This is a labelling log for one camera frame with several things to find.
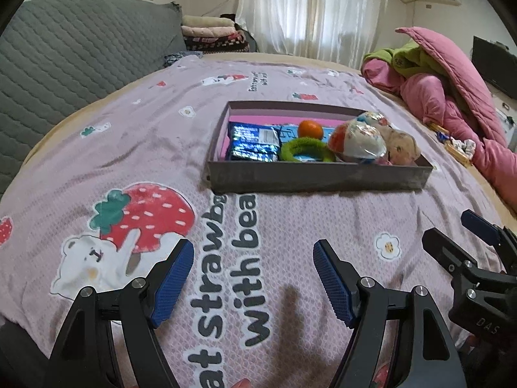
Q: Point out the black television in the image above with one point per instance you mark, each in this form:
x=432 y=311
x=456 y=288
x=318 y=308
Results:
x=496 y=65

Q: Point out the strawberry print bed sheet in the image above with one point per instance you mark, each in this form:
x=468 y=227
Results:
x=128 y=182

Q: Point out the green blanket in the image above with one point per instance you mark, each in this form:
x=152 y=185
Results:
x=408 y=60

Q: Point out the pink blue picture book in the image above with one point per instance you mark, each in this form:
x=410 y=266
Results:
x=293 y=148

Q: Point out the stack of folded blankets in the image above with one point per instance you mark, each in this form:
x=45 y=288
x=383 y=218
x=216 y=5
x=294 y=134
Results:
x=213 y=35

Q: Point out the orange tangerine plain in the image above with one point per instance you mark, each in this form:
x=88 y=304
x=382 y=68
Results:
x=310 y=128

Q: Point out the blue biscuit packet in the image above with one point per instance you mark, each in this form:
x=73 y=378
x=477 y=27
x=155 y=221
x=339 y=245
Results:
x=253 y=142

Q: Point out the pink quilted duvet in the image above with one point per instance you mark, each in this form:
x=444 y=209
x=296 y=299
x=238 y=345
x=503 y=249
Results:
x=461 y=103

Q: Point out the white sheer curtain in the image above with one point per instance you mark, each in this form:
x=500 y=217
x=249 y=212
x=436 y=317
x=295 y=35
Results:
x=340 y=31

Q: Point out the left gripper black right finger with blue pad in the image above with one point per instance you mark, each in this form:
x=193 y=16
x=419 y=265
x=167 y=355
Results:
x=424 y=352

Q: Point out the egg shaped snack pack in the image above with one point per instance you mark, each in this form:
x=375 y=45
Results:
x=374 y=119

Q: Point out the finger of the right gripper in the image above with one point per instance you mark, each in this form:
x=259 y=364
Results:
x=502 y=239
x=448 y=254

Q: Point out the translucent bag with plush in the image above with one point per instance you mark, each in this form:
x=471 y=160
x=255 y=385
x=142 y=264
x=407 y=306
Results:
x=401 y=147

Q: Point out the grey cardboard box tray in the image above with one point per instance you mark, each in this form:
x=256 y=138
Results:
x=289 y=177

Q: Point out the grey quilted headboard cushion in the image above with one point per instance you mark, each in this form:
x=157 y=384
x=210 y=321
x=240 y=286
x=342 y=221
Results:
x=58 y=56

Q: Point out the red white egg snack pack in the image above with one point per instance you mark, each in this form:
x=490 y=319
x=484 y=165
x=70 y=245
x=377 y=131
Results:
x=358 y=140

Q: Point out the small clutter beside duvet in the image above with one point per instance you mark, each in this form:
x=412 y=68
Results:
x=462 y=151

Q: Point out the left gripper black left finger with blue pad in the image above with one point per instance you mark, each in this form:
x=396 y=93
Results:
x=84 y=354

